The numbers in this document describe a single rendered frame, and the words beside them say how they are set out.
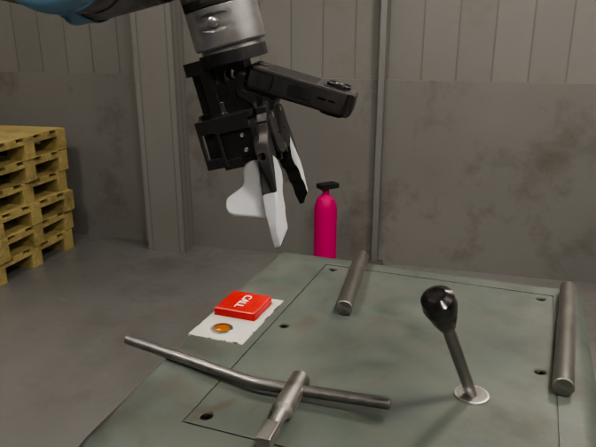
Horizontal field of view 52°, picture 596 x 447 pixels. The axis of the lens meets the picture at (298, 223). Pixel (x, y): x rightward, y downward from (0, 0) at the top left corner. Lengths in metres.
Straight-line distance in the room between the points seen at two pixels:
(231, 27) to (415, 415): 0.42
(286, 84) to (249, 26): 0.07
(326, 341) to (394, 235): 3.63
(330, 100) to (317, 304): 0.34
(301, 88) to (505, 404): 0.39
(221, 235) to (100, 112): 1.31
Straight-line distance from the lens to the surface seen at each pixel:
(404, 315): 0.84
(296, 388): 0.64
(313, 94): 0.63
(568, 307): 0.88
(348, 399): 0.64
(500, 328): 0.84
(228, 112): 0.65
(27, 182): 4.54
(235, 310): 0.82
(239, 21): 0.63
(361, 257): 0.97
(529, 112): 4.18
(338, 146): 4.28
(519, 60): 4.15
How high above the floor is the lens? 1.62
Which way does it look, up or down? 18 degrees down
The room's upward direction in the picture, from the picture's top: straight up
